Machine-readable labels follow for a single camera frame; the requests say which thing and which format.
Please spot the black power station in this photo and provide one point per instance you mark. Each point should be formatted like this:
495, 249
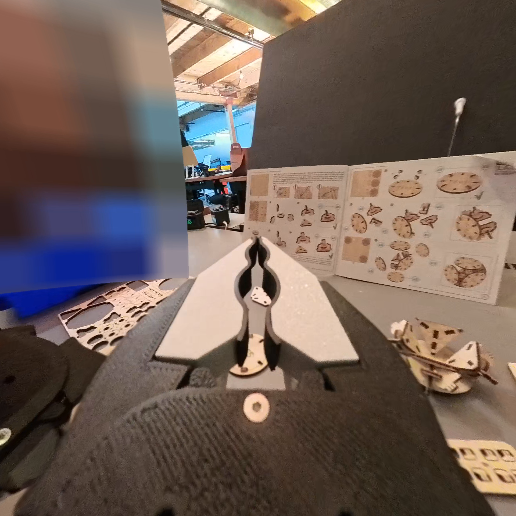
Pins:
219, 216
196, 215

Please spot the small holed wooden strip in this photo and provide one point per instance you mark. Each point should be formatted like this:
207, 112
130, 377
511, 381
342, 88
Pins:
483, 463

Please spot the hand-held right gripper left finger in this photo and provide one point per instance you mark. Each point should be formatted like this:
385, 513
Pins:
201, 322

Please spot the small wooden part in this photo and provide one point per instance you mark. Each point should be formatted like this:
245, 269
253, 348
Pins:
261, 296

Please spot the wooden model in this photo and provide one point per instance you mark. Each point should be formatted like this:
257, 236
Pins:
439, 356

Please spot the folded instruction sheet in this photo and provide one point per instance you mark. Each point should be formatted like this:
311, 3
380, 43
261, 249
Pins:
403, 225

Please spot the punched wooden parts sheet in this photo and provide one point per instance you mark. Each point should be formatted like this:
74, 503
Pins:
100, 320

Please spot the black partition panel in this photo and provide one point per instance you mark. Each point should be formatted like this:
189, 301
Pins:
363, 80

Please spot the small wooden disc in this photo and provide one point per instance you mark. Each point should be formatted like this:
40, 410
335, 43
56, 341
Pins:
252, 358

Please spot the blue plastic bin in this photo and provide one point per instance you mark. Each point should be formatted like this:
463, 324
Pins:
28, 304

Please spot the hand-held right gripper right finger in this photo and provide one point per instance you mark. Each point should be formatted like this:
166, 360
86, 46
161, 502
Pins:
310, 322

